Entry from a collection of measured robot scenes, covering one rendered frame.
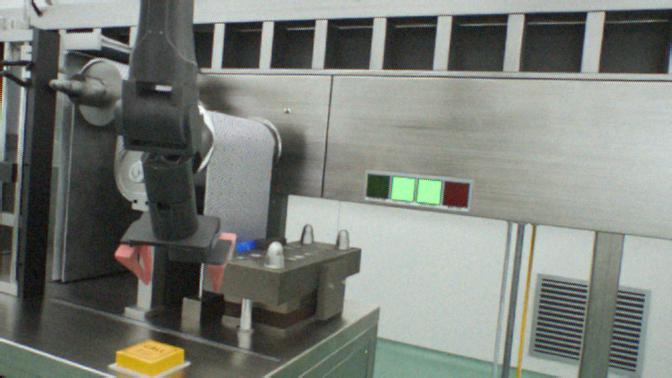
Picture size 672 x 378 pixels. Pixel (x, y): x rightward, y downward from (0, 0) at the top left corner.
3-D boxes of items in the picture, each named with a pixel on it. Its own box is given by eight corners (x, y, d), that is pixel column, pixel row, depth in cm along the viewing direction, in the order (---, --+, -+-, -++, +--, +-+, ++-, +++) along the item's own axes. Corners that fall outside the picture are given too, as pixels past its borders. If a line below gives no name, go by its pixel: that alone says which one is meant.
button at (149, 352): (114, 367, 77) (115, 351, 77) (149, 353, 83) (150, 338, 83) (151, 379, 74) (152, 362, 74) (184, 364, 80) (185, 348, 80)
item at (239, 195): (200, 257, 104) (207, 163, 103) (263, 245, 125) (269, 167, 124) (202, 258, 103) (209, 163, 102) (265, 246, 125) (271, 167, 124)
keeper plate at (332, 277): (315, 318, 107) (320, 265, 107) (335, 308, 117) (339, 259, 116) (326, 321, 106) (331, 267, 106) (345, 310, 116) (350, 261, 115)
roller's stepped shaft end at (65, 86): (45, 91, 105) (46, 75, 104) (71, 96, 110) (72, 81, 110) (56, 92, 103) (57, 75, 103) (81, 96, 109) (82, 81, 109)
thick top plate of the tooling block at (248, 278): (203, 290, 99) (205, 258, 98) (301, 262, 135) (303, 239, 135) (277, 306, 92) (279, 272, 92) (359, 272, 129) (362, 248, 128)
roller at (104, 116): (75, 123, 118) (79, 61, 117) (154, 133, 141) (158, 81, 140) (121, 127, 112) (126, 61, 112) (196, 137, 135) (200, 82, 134)
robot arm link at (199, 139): (111, 104, 57) (189, 110, 56) (150, 68, 66) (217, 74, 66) (127, 197, 63) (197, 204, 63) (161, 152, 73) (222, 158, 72)
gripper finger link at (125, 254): (142, 265, 76) (132, 211, 71) (191, 270, 75) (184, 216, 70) (122, 297, 70) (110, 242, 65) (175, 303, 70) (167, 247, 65)
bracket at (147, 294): (122, 314, 102) (133, 157, 101) (146, 307, 108) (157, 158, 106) (142, 319, 100) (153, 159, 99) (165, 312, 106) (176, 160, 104)
